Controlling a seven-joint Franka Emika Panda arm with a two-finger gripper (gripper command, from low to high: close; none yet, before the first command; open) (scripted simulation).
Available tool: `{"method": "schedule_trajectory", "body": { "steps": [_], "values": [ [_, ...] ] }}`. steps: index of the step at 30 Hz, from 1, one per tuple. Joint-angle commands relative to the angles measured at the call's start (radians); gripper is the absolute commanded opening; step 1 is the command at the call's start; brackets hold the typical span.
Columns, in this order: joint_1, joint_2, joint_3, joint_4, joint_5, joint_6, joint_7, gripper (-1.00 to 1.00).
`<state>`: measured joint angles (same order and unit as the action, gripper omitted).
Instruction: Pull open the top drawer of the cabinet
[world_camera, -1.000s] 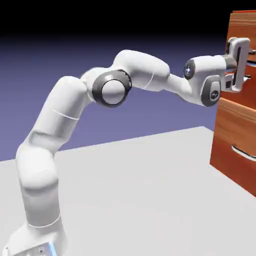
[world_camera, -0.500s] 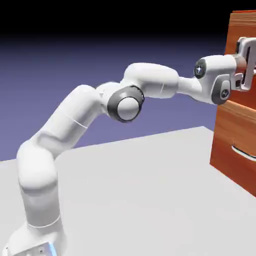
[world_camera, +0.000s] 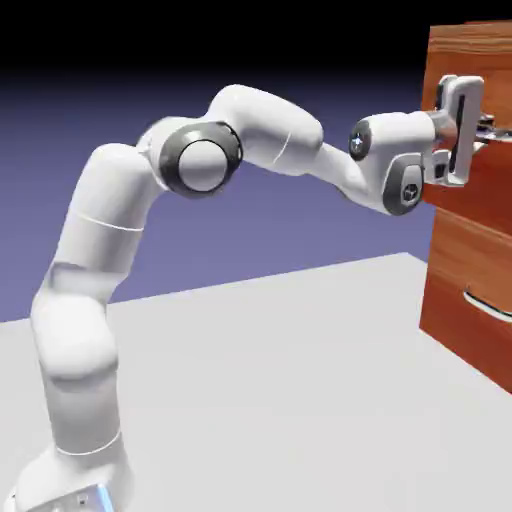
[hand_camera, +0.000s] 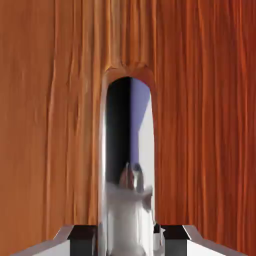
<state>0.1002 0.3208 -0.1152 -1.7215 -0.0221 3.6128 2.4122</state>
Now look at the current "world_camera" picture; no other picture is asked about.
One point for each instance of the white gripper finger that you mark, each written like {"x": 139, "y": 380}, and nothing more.
{"x": 481, "y": 146}
{"x": 486, "y": 120}

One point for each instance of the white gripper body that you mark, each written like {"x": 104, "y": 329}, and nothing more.
{"x": 471, "y": 120}

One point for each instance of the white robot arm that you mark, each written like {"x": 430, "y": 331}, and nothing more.
{"x": 100, "y": 248}

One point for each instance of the wooden drawer front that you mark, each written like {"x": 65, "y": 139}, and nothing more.
{"x": 452, "y": 256}
{"x": 492, "y": 188}

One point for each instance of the reddish wooden cabinet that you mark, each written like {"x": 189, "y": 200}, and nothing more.
{"x": 448, "y": 34}

